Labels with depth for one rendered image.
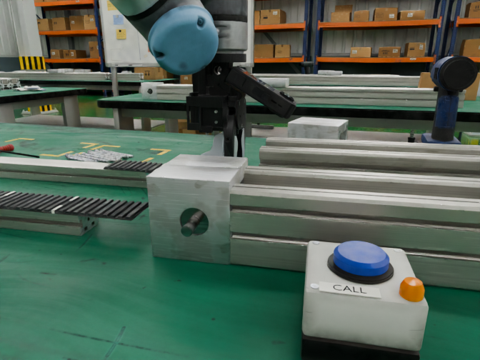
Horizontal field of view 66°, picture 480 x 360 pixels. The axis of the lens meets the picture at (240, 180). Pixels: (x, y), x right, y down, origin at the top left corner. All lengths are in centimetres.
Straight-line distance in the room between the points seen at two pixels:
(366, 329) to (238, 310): 12
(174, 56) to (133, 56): 342
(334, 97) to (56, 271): 174
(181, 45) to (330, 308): 29
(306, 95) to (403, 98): 47
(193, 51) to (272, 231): 21
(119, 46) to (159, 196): 356
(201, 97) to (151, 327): 35
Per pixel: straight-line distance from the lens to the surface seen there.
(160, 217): 41
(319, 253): 31
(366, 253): 29
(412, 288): 27
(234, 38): 57
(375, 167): 57
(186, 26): 41
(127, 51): 388
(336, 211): 37
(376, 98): 202
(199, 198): 38
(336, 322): 28
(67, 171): 73
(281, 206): 37
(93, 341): 34
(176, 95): 220
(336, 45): 1092
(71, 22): 1310
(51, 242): 51
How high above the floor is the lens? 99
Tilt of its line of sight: 18 degrees down
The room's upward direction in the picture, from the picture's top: straight up
